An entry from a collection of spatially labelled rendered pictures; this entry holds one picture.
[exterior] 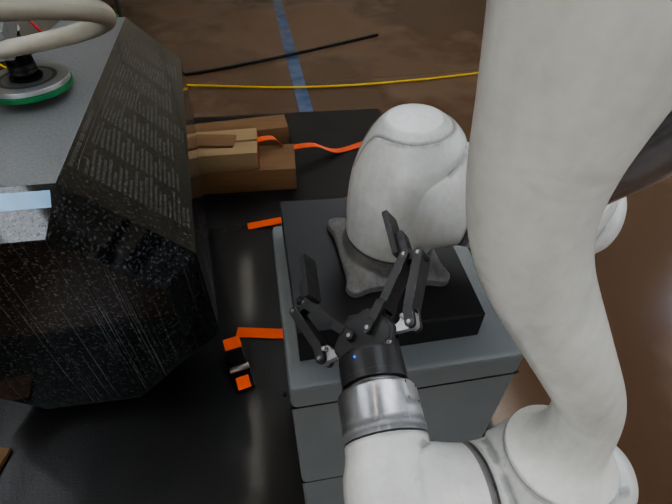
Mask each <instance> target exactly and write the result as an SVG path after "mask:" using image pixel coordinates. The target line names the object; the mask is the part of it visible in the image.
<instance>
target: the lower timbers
mask: <svg viewBox="0 0 672 504"><path fill-rule="evenodd" d="M248 128H257V135H258V137H260V136H267V135H270V136H274V137H275V138H276V139H277V140H278V141H279V142H280V143H281V144H282V145H283V146H282V145H281V144H280V143H279V142H278V141H277V140H265V141H261V142H259V157H260V169H259V170H246V171H232V172H218V173H204V174H201V179H202V188H203V195H208V194H224V193H240V192H255V191H271V190H287V189H297V181H296V167H295V154H294V144H288V143H289V132H288V125H287V122H286V119H285V116H284V114H281V115H272V116H263V117H254V118H245V119H236V120H226V121H217V122H208V123H199V124H195V130H196V132H209V131H222V130H235V129H248Z"/></svg>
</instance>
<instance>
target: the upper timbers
mask: <svg viewBox="0 0 672 504"><path fill-rule="evenodd" d="M196 134H217V135H236V136H237V137H236V140H235V143H234V146H233V148H198V155H199V163H200V171H201V174H204V173H218V172H232V171H246V170H259V169H260V157H259V142H258V138H257V137H258V135H257V128H248V129H235V130H222V131H209V132H196Z"/></svg>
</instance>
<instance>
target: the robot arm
mask: <svg viewBox="0 0 672 504"><path fill-rule="evenodd" d="M670 176H672V0H487V1H486V11H485V19H484V28H483V37H482V45H481V54H480V62H479V71H478V79H477V88H476V96H475V104H474V111H473V118H472V126H471V133H470V141H469V142H467V140H466V136H465V133H464V132H463V130H462V128H461V127H460V126H459V125H458V123H457V122H456V121H455V120H454V119H453V118H452V117H451V116H449V115H447V114H446V113H444V112H442V111H440V110H439V109H437V108H435V107H432V106H429V105H424V104H403V105H398V106H395V107H393V108H391V109H389V110H388V111H387V112H385V113H384V114H383V115H381V116H380V117H379V118H378V119H377V120H376V121H375V122H374V123H373V125H372V126H371V128H370V129H369V131H368V132H367V134H366V136H365V137H364V139H363V141H362V143H361V145H360V148H359V150H358V152H357V155H356V157H355V160H354V163H353V166H352V170H351V175H350V180H349V187H348V195H347V208H346V215H347V218H339V217H335V218H332V219H330V220H329V222H328V231H329V232H330V233H331V234H332V236H333V237H334V240H335V243H336V246H337V249H338V253H339V256H340V259H341V263H342V266H343V270H344V273H345V276H346V293H347V294H348V295H349V296H351V297H354V298H359V297H362V296H364V295H366V294H369V293H373V292H380V291H382V293H381V295H380V297H379V298H378V299H376V300H375V303H374V305H373V307H372V309H369V308H366V309H364V310H362V311H361V312H360V313H358V314H353V315H350V316H348V317H347V320H346V321H345V322H344V324H343V323H342V322H340V321H339V320H337V319H336V318H335V317H333V316H332V315H330V314H329V313H327V312H326V311H324V310H323V309H322V308H320V307H319V306H317V305H316V304H319V303H321V296H320V289H319V281H318V274H317V267H316V261H314V260H313V259H312V258H310V257H309V256H307V255H306V254H304V253H303V254H301V255H300V263H301V272H302V280H301V281H300V283H299V287H300V296H298V297H297V298H296V303H297V304H298V306H297V307H292V308H291V309H290V311H289V314H290V315H291V317H292V318H293V320H294V321H295V323H296V324H297V326H298V327H299V329H300V330H301V332H302V333H303V335H304V336H305V338H306V339H307V341H308V342H309V344H310V345H311V347H312V348H313V352H314V356H315V360H316V362H317V363H318V364H321V365H323V366H325V367H328V368H331V367H332V366H333V365H334V361H336V360H338V359H339V371H340V378H341V385H342V391H343V392H342V393H341V394H340V395H339V397H338V408H339V415H340V422H341V429H342V443H343V445H344V454H345V466H344V474H343V498H344V504H637V502H638V496H639V489H638V482H637V478H636V475H635V472H634V469H633V467H632V465H631V463H630V461H629V460H628V458H627V457H626V455H625V454H624V453H623V452H622V451H621V450H620V449H619V448H618V447H617V446H616V445H617V443H618V441H619V438H620V436H621V434H622V431H623V427H624V424H625V419H626V414H627V397H626V389H625V384H624V380H623V375H622V371H621V368H620V364H619V360H618V356H617V352H616V349H615V345H614V341H613V337H612V334H611V330H610V326H609V322H608V319H607V315H606V311H605V307H604V303H603V300H602V296H601V292H600V288H599V284H598V280H597V275H596V268H595V254H596V253H598V252H600V251H602V250H604V249H605V248H607V247H608V246H609V245H610V244H611V243H612V242H613V241H614V240H615V238H616V237H617V235H618V234H619V232H620V230H621V228H622V226H623V224H624V221H625V217H626V212H627V197H626V196H628V195H631V194H633V193H635V192H637V191H639V190H642V189H644V188H646V187H648V186H650V185H652V184H655V183H657V182H659V181H661V180H663V179H666V178H668V177H670ZM453 245H459V246H464V247H469V248H470V249H471V254H472V258H473V261H474V264H475V268H476V271H477V274H478V277H479V279H480V282H481V284H482V286H483V289H484V291H485V293H486V295H487V297H488V299H489V301H490V303H491V305H492V307H493V309H494V310H495V312H496V314H497V315H498V317H499V319H500V320H501V322H502V323H503V325H504V326H505V328H506V330H507V331H508V333H509V334H510V336H511V337H512V339H513V341H514V342H515V344H516V345H517V347H518V348H519V350H520V351H521V353H522V355H523V356H524V358H525V359H526V361H527V362H528V364H529V366H530V367H531V369H532V370H533V372H534V373H535V375H536V376H537V378H538V380H539V381H540V383H541V384H542V386H543V387H544V389H545V391H546V392H547V394H548V395H549V397H550V399H551V402H550V404H549V405H530V406H526V407H524V408H521V409H520V410H518V411H517V412H516V413H515V414H514V415H513V416H511V417H510V418H508V419H507V420H505V421H503V422H502V423H500V424H498V425H497V426H495V427H493V428H491V429H489V430H487V431H486V433H485V436H484V437H482V438H479V439H476V440H470V441H465V442H441V441H431V440H430V437H429V434H428V430H427V429H428V426H427V422H426V421H425V418H424V414H423V410H422V406H421V402H420V398H419V394H418V390H417V386H416V385H415V383H414V382H412V381H411V380H409V379H408V376H407V372H406V367H405V363H404V359H403V355H402V351H401V348H400V345H399V337H400V334H401V333H405V332H409V331H414V332H415V333H419V332H421V331H422V329H423V326H422V319H421V308H422V303H423V298H424V292H425V287H426V286H438V287H442V286H445V285H447V284H448V281H449V279H450V274H449V272H448V271H447V269H446V268H445V267H444V266H443V265H442V264H441V262H440V260H439V259H438V257H437V254H436V252H435V250H434V248H440V247H446V246H453ZM405 288H406V291H405V296H404V301H403V313H400V315H399V317H400V320H399V322H398V323H396V324H395V323H394V322H393V319H394V317H395V315H396V312H397V309H396V307H397V305H398V302H399V300H400V298H401V295H402V293H403V291H404V289H405ZM314 303H316V304H314ZM382 310H385V314H384V315H383V314H382ZM309 312H310V313H311V314H312V315H314V316H315V317H317V318H318V319H319V320H321V321H322V322H323V323H325V324H326V325H328V326H329V327H330V328H331V329H333V330H334V331H335V332H337V333H338V334H339V336H338V339H337V341H336V344H335V347H334V349H333V348H332V347H330V346H329V345H328V344H327V342H326V341H325V339H324V338H323V337H322V335H321V334H320V332H319V331H318V330H317V328H316V327H315V325H314V324H313V323H312V321H311V320H310V319H309V317H308V316H307V314H308V313H309Z"/></svg>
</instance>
